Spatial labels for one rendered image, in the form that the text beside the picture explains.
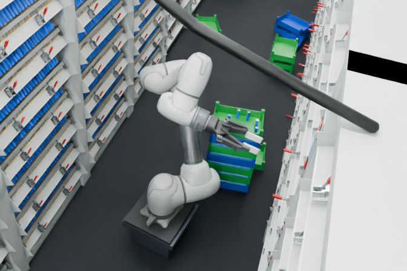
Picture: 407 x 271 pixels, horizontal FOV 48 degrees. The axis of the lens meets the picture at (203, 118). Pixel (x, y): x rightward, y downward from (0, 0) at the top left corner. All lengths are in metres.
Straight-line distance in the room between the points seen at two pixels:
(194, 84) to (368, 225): 1.11
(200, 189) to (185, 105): 0.77
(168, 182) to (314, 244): 1.43
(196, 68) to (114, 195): 1.41
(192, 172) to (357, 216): 1.69
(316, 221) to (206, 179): 1.42
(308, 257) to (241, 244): 1.80
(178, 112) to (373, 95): 0.92
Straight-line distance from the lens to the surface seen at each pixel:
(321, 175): 1.18
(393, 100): 1.07
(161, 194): 2.37
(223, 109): 2.82
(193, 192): 2.44
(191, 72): 1.77
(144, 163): 3.14
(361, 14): 1.38
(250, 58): 0.88
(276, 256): 1.67
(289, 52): 4.12
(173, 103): 1.79
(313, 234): 1.06
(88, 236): 2.80
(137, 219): 2.58
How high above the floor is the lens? 2.33
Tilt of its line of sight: 42 degrees down
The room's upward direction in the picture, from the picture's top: 8 degrees clockwise
